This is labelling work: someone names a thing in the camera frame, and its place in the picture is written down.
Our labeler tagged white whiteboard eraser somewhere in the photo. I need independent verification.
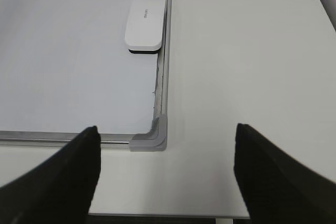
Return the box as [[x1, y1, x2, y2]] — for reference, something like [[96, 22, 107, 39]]
[[124, 0, 166, 54]]

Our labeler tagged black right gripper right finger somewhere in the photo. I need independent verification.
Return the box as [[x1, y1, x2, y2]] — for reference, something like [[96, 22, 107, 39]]
[[234, 123, 335, 223]]

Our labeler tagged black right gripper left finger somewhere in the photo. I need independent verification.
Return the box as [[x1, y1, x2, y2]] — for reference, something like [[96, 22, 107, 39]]
[[1, 126, 101, 223]]

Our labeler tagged white aluminium-framed whiteboard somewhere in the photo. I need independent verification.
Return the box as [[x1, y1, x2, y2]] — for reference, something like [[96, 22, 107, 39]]
[[1, 0, 171, 152]]

